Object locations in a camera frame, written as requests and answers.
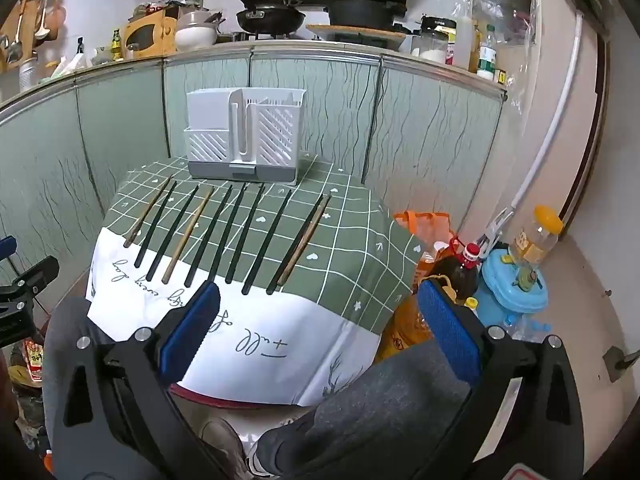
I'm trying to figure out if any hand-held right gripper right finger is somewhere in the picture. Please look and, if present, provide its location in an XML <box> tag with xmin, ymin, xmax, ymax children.
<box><xmin>416</xmin><ymin>277</ymin><xmax>601</xmax><ymax>480</ymax></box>

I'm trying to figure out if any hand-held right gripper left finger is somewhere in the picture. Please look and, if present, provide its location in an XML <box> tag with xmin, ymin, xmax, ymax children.
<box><xmin>42</xmin><ymin>280</ymin><xmax>236</xmax><ymax>480</ymax></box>

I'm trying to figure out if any wooden chopstick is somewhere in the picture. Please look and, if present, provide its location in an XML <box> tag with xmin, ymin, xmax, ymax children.
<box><xmin>161</xmin><ymin>186</ymin><xmax>216</xmax><ymax>283</ymax></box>
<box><xmin>276</xmin><ymin>195</ymin><xmax>333</xmax><ymax>288</ymax></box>
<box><xmin>123</xmin><ymin>175</ymin><xmax>174</xmax><ymax>249</ymax></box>

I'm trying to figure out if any white plastic utensil holder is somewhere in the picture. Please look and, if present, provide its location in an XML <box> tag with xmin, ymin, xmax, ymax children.
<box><xmin>184</xmin><ymin>87</ymin><xmax>307</xmax><ymax>186</ymax></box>

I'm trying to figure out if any red printed packet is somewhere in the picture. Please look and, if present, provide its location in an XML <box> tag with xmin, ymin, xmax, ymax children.
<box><xmin>20</xmin><ymin>337</ymin><xmax>47</xmax><ymax>386</ymax></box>

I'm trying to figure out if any amber cooking oil bottle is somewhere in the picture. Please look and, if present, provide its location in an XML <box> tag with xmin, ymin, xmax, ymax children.
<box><xmin>376</xmin><ymin>285</ymin><xmax>435</xmax><ymax>364</ymax></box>

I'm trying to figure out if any dark bottle with red cap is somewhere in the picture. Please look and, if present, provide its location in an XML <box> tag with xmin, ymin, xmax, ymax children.
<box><xmin>432</xmin><ymin>240</ymin><xmax>482</xmax><ymax>311</ymax></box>

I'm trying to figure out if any blue plastic toy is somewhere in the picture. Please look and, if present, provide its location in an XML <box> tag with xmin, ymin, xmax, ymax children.
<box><xmin>475</xmin><ymin>247</ymin><xmax>550</xmax><ymax>328</ymax></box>

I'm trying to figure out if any clear plastic bottle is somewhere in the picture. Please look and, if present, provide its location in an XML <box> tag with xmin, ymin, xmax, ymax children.
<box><xmin>502</xmin><ymin>312</ymin><xmax>553</xmax><ymax>346</ymax></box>

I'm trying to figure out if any orange plastic bag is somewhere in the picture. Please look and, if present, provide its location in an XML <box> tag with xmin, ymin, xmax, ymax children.
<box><xmin>394</xmin><ymin>210</ymin><xmax>456</xmax><ymax>281</ymax></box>

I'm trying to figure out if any person's shoe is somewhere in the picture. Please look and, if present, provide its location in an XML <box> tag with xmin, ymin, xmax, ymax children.
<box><xmin>199</xmin><ymin>417</ymin><xmax>247</xmax><ymax>480</ymax></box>

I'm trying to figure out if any person's right leg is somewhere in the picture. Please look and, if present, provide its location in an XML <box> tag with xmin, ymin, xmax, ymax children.
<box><xmin>255</xmin><ymin>345</ymin><xmax>473</xmax><ymax>480</ymax></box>

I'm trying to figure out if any green checked tablecloth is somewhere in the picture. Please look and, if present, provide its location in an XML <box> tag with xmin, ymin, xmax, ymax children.
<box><xmin>86</xmin><ymin>155</ymin><xmax>426</xmax><ymax>406</ymax></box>

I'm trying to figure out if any metal canister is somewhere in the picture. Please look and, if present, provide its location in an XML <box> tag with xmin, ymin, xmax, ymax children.
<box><xmin>19</xmin><ymin>56</ymin><xmax>41</xmax><ymax>92</ymax></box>

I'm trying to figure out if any white plastic bag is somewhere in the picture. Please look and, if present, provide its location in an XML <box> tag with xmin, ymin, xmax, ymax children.
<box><xmin>50</xmin><ymin>52</ymin><xmax>93</xmax><ymax>81</ymax></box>

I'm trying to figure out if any hanging metal ladle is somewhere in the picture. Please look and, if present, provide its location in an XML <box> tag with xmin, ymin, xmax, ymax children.
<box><xmin>4</xmin><ymin>0</ymin><xmax>28</xmax><ymax>65</ymax></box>

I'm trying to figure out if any pale green kitchen cabinet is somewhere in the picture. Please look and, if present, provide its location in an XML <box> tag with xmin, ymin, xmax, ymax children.
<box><xmin>0</xmin><ymin>40</ymin><xmax>508</xmax><ymax>321</ymax></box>

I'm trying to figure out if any hanging wooden cutting board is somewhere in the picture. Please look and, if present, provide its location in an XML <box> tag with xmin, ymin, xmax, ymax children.
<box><xmin>0</xmin><ymin>0</ymin><xmax>43</xmax><ymax>75</ymax></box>

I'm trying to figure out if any pink hanging utensil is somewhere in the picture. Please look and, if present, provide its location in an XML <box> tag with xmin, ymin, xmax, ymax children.
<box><xmin>49</xmin><ymin>4</ymin><xmax>67</xmax><ymax>42</ymax></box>

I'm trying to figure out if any white pipe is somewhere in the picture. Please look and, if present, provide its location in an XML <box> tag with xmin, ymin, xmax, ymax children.
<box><xmin>509</xmin><ymin>10</ymin><xmax>585</xmax><ymax>211</ymax></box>

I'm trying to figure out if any yellow wooden box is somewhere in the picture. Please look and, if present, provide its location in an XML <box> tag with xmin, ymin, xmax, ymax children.
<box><xmin>123</xmin><ymin>10</ymin><xmax>179</xmax><ymax>59</ymax></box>

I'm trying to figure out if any green label bottle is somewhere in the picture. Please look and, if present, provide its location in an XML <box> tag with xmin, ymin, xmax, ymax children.
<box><xmin>476</xmin><ymin>25</ymin><xmax>497</xmax><ymax>81</ymax></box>

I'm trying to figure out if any white bowl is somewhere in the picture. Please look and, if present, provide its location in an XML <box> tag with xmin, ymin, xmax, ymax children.
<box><xmin>175</xmin><ymin>24</ymin><xmax>219</xmax><ymax>52</ymax></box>

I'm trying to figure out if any white squeeze bottle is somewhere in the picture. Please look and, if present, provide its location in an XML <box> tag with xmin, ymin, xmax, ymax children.
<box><xmin>452</xmin><ymin>14</ymin><xmax>477</xmax><ymax>72</ymax></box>

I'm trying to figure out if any glass jar with black lid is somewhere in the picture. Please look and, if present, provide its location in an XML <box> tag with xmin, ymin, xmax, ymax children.
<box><xmin>419</xmin><ymin>16</ymin><xmax>458</xmax><ymax>64</ymax></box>

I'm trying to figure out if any clear plastic container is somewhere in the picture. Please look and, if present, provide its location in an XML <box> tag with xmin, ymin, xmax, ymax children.
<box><xmin>177</xmin><ymin>10</ymin><xmax>223</xmax><ymax>28</ymax></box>

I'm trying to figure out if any gas stove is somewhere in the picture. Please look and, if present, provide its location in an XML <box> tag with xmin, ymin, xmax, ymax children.
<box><xmin>232</xmin><ymin>30</ymin><xmax>321</xmax><ymax>43</ymax></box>

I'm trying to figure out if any black frying pan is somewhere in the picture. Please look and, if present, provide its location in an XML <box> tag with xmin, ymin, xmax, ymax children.
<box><xmin>227</xmin><ymin>0</ymin><xmax>307</xmax><ymax>34</ymax></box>

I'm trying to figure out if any black cast iron pot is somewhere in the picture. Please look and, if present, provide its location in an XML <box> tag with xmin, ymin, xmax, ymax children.
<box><xmin>324</xmin><ymin>0</ymin><xmax>409</xmax><ymax>31</ymax></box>

